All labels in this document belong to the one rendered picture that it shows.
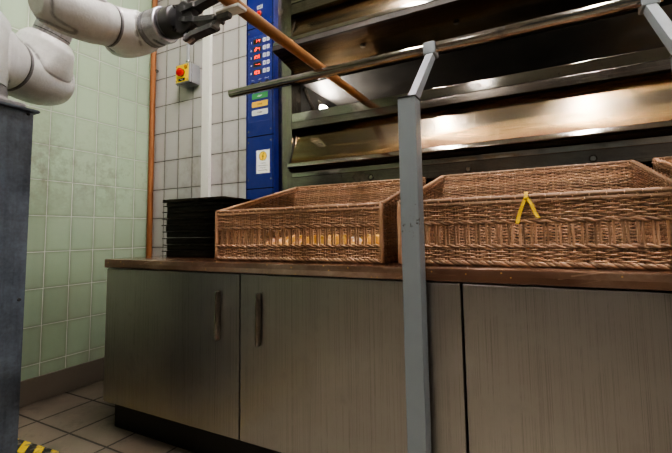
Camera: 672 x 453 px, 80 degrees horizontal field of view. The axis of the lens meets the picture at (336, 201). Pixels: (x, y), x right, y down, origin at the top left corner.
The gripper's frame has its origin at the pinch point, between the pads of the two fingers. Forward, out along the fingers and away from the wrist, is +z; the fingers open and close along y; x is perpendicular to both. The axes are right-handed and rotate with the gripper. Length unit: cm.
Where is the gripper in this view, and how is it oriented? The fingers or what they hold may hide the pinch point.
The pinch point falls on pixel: (230, 2)
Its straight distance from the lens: 104.8
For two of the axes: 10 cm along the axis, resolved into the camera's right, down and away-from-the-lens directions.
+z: 9.0, -0.5, -4.4
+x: -4.5, -0.7, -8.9
